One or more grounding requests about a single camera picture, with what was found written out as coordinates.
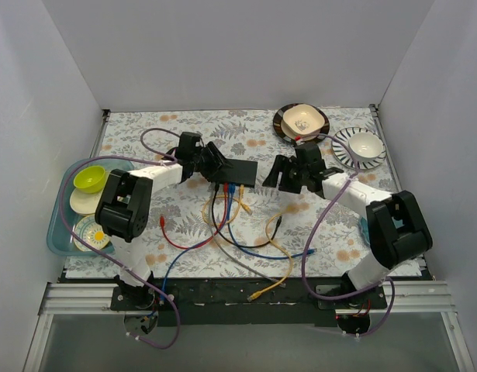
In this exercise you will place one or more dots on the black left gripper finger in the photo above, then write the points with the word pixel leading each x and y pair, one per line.
pixel 206 169
pixel 216 158

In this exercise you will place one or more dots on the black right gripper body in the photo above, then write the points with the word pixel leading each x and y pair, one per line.
pixel 284 177

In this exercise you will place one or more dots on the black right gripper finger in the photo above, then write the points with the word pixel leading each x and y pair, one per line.
pixel 291 180
pixel 271 181

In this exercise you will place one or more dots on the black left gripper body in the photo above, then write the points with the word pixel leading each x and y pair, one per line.
pixel 214 163

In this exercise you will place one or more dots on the black network switch box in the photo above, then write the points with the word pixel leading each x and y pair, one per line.
pixel 238 172

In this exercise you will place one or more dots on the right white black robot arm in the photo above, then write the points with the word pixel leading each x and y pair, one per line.
pixel 396 226

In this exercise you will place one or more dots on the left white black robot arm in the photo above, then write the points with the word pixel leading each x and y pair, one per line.
pixel 124 207

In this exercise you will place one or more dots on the dark brown round plate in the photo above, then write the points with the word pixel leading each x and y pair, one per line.
pixel 277 127

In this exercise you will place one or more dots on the blue striped white plate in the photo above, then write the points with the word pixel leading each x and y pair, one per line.
pixel 344 155

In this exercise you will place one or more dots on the cream square bowl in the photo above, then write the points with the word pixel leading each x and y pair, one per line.
pixel 302 121

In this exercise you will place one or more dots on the white round bowl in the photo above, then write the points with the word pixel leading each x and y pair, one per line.
pixel 366 146

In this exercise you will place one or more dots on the teal scalloped plate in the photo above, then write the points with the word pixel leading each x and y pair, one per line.
pixel 364 231

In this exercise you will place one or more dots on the lime green plastic bowl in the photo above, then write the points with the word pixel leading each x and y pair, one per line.
pixel 91 179

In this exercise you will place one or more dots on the cream plastic plate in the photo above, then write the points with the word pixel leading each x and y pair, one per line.
pixel 84 203

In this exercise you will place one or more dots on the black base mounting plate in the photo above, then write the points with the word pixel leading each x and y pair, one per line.
pixel 223 301

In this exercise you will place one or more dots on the patterned bowl with yellow centre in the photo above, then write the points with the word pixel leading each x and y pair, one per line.
pixel 91 232

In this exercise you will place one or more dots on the teal plastic tray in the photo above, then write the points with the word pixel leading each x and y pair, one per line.
pixel 59 238

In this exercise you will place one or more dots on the aluminium frame rail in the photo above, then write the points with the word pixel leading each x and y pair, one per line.
pixel 409 326

